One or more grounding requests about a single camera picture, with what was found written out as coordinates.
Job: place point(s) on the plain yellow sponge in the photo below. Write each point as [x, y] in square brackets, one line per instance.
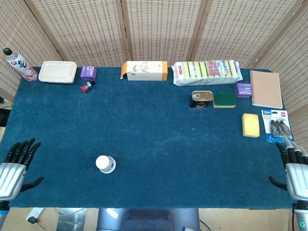
[250, 125]

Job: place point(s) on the cream orange carton box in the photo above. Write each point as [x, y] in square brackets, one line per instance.
[144, 70]

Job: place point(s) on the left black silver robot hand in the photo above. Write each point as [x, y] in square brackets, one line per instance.
[12, 178]

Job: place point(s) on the packaged yellow sponge multipack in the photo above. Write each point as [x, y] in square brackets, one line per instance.
[207, 72]

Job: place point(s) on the red emergency stop button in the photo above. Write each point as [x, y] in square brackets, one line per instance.
[87, 87]

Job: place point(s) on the white power strip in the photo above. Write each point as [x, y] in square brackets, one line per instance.
[36, 213]

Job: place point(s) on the green yellow scouring sponge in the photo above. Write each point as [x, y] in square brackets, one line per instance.
[224, 99]

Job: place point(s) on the brown spiral notebook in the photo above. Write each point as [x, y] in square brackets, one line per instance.
[265, 87]

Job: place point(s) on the black luncheon meat can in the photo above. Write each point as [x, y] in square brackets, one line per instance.
[201, 98]

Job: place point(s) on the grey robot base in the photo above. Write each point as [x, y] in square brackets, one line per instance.
[149, 220]

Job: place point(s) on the blue blister pack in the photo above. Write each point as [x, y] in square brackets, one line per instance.
[276, 125]

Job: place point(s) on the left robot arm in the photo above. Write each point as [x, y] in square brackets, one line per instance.
[3, 214]

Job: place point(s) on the beige lidded food container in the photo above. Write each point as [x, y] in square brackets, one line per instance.
[57, 71]

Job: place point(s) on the purple small carton box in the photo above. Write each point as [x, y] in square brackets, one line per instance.
[243, 90]
[88, 73]

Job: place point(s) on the metal table leg plate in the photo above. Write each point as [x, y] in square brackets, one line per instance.
[71, 221]

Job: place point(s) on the clear drink bottle black cap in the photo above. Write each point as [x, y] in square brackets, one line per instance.
[18, 63]

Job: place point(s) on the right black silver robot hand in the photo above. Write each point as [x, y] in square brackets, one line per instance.
[297, 179]

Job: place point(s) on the blue felt table mat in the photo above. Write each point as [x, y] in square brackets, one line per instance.
[154, 149]

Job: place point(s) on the bamboo folding screen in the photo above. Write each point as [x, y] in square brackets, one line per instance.
[101, 31]

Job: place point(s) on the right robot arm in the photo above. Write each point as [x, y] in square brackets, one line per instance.
[300, 216]

